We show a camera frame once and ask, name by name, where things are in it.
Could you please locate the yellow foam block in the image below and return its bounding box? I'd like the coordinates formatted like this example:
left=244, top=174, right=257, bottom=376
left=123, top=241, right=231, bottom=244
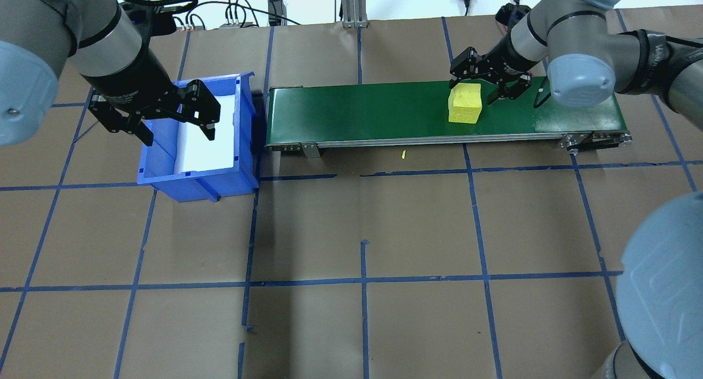
left=448, top=82, right=484, bottom=124

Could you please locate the white foam pad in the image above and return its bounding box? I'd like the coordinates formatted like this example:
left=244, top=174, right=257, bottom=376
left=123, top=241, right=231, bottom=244
left=175, top=95, right=238, bottom=174

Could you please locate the blue plastic bin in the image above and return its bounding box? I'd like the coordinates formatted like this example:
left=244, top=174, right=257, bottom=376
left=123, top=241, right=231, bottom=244
left=136, top=71, right=260, bottom=203

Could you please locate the white desk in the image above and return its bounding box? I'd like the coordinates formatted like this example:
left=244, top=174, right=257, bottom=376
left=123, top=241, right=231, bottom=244
left=107, top=0, right=703, bottom=27

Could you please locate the green conveyor belt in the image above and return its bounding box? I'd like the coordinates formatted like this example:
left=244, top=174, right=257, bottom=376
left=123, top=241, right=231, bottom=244
left=265, top=77, right=633, bottom=159

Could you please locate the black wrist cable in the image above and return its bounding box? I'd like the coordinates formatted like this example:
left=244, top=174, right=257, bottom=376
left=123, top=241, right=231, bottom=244
left=533, top=76, right=551, bottom=109

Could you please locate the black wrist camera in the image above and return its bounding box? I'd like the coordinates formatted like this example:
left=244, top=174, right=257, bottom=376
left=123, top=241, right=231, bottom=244
left=496, top=4, right=528, bottom=31

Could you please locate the aluminium camera post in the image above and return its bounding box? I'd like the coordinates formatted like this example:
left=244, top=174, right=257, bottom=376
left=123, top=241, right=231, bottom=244
left=341, top=0, right=369, bottom=29

